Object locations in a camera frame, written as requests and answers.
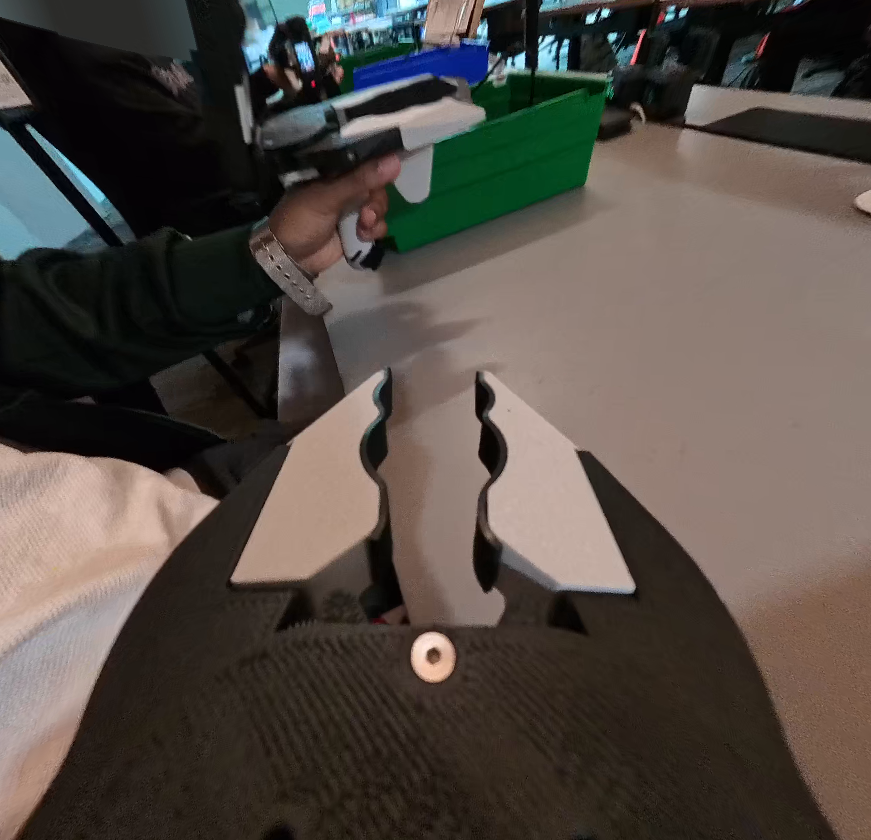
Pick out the brown cardboard box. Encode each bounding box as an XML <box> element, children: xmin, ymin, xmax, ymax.
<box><xmin>422</xmin><ymin>0</ymin><xmax>494</xmax><ymax>45</ymax></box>

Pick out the person's pale clothing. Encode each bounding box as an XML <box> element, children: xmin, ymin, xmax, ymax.
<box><xmin>0</xmin><ymin>439</ymin><xmax>220</xmax><ymax>840</ymax></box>

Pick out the grey desk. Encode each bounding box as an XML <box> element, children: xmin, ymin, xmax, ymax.
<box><xmin>275</xmin><ymin>83</ymin><xmax>871</xmax><ymax>840</ymax></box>

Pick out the dark green jacket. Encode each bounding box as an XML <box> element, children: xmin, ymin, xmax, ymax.
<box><xmin>0</xmin><ymin>377</ymin><xmax>229</xmax><ymax>477</ymax></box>

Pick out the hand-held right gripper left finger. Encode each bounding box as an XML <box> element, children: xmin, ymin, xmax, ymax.
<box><xmin>230</xmin><ymin>367</ymin><xmax>402</xmax><ymax>586</ymax></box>

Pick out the blue plastic bin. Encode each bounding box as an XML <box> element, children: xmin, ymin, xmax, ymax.
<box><xmin>351</xmin><ymin>41</ymin><xmax>492</xmax><ymax>94</ymax></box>

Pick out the black hanging jacket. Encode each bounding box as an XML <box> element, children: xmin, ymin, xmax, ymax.
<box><xmin>0</xmin><ymin>0</ymin><xmax>285</xmax><ymax>239</ymax></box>

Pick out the person's left hand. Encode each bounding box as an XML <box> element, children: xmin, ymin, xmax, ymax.
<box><xmin>267</xmin><ymin>153</ymin><xmax>404</xmax><ymax>278</ymax></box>

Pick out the person's left forearm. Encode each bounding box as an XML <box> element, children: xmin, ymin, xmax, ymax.
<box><xmin>0</xmin><ymin>224</ymin><xmax>285</xmax><ymax>409</ymax></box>

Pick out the green plastic bin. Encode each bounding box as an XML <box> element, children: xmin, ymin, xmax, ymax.
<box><xmin>337</xmin><ymin>43</ymin><xmax>417</xmax><ymax>94</ymax></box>
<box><xmin>380</xmin><ymin>70</ymin><xmax>611</xmax><ymax>256</ymax></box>

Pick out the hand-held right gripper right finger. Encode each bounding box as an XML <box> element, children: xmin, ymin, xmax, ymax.
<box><xmin>473</xmin><ymin>370</ymin><xmax>638</xmax><ymax>596</ymax></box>

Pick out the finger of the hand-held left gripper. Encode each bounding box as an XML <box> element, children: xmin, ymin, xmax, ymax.
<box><xmin>337</xmin><ymin>98</ymin><xmax>488</xmax><ymax>152</ymax></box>
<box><xmin>331</xmin><ymin>73</ymin><xmax>472</xmax><ymax>125</ymax></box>

